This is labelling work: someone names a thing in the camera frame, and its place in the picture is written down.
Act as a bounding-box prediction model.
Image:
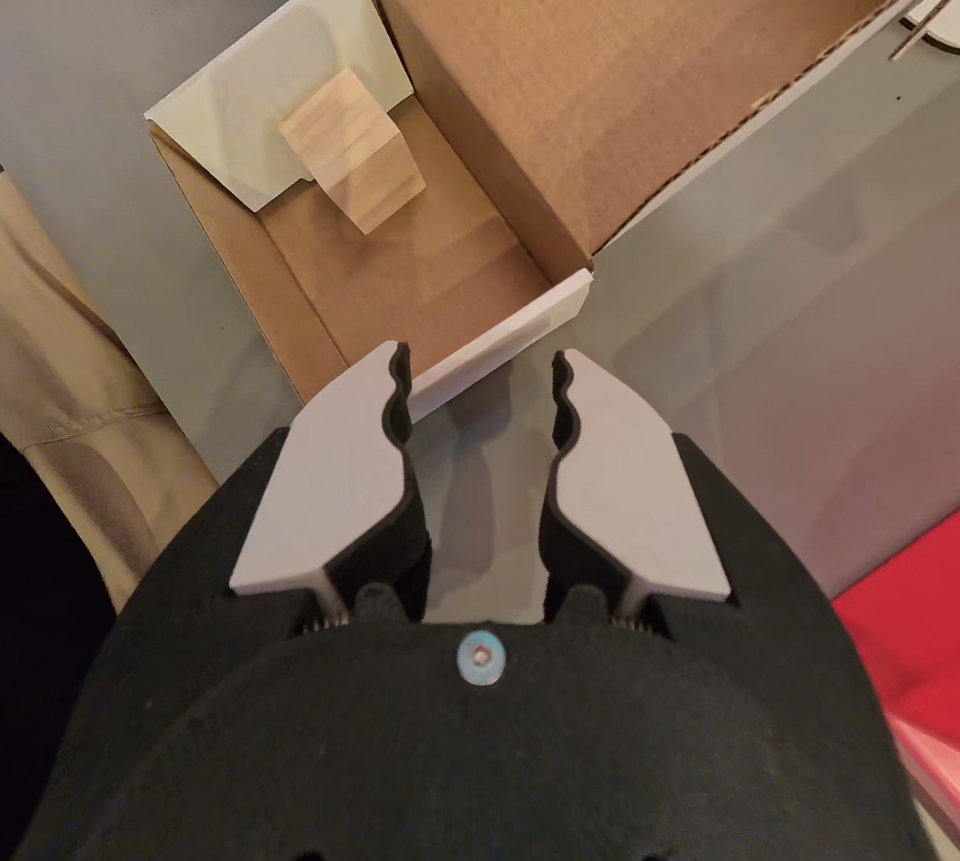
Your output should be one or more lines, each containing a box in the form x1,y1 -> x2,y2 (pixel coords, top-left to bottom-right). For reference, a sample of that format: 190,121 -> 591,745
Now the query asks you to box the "red plastic bin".
831,519 -> 960,861

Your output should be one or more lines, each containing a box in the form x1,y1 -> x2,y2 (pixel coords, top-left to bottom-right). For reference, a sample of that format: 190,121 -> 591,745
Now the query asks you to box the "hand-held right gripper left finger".
228,340 -> 432,624

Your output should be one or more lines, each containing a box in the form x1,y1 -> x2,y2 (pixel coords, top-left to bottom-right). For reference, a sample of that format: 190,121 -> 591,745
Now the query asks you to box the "white cable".
897,0 -> 960,52

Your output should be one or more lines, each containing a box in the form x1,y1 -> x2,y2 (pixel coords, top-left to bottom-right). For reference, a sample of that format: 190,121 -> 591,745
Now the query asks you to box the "person's beige trouser leg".
0,163 -> 220,615

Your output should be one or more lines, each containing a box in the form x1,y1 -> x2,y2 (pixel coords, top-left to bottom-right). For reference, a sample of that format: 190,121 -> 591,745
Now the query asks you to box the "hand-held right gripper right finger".
541,348 -> 733,628

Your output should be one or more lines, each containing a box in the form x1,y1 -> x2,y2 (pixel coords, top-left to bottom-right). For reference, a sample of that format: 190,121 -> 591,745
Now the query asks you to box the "wooden cube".
279,67 -> 427,236

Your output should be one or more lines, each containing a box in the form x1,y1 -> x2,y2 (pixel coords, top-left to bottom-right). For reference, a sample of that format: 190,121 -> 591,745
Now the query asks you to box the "brown cardboard box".
144,0 -> 960,424

